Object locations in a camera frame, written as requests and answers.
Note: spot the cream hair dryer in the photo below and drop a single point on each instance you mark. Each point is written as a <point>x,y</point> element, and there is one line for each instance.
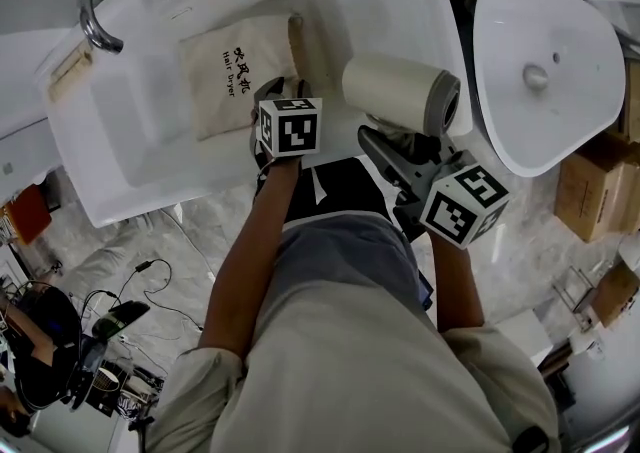
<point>390,86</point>

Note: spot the wooden comb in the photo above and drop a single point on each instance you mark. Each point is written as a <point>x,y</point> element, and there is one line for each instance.
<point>70,70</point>

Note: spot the white vanity cabinet with sink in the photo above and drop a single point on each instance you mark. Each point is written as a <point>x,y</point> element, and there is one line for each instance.
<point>125,131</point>

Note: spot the person's beige jacket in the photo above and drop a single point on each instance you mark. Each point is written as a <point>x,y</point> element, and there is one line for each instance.
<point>360,381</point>

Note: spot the red box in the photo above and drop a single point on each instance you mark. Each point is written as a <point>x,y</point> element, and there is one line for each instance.
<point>30,213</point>

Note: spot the person's grey shirt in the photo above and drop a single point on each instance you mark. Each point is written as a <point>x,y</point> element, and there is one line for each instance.
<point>350,261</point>

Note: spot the person's right forearm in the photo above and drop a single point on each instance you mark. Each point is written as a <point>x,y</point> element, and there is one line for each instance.
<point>457,286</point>

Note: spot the white freestanding basin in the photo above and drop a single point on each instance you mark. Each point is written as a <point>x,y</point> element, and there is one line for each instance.
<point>545,41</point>

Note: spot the person's left forearm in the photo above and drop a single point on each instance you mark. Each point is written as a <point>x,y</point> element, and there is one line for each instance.
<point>250,261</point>

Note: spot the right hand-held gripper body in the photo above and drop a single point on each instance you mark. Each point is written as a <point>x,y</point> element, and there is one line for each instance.
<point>450,211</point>

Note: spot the small cardboard box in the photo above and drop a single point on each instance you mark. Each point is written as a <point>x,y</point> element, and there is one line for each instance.
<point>617,296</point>

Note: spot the large cardboard box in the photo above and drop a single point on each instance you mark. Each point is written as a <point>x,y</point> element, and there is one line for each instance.
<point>590,196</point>

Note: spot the dark phone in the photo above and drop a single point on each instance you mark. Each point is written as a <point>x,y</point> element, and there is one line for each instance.
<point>425,291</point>

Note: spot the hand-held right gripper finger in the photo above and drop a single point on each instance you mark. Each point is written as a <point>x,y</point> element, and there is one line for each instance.
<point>382,156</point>
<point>430,148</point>

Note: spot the chrome faucet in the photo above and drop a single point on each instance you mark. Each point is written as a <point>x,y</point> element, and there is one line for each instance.
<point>90,26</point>

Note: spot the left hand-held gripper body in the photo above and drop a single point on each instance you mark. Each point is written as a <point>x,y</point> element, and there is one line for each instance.
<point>292,128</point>

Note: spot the black green shoe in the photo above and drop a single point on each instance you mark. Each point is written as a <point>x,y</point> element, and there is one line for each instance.
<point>122,318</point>

